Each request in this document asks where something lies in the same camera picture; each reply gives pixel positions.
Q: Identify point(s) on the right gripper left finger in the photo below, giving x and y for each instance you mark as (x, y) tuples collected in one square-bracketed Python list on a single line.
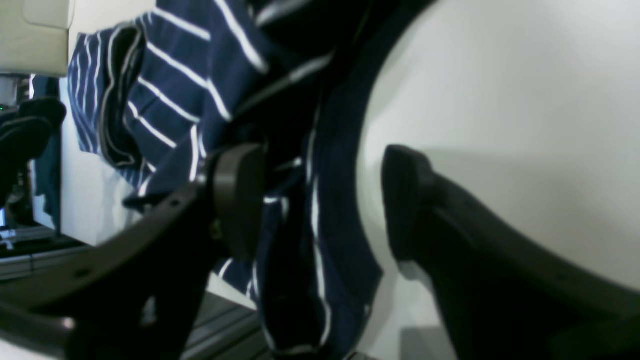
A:
[(138, 296)]

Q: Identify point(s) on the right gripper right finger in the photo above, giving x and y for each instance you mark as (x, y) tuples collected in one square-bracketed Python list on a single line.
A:
[(500, 295)]

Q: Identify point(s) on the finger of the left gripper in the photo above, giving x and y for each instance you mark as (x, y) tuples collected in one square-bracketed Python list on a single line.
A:
[(24, 135)]

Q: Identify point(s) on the navy white striped T-shirt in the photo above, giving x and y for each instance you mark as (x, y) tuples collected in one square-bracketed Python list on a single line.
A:
[(155, 95)]

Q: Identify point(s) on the beige right side panel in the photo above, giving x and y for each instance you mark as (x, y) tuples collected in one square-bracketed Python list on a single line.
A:
[(35, 37)]

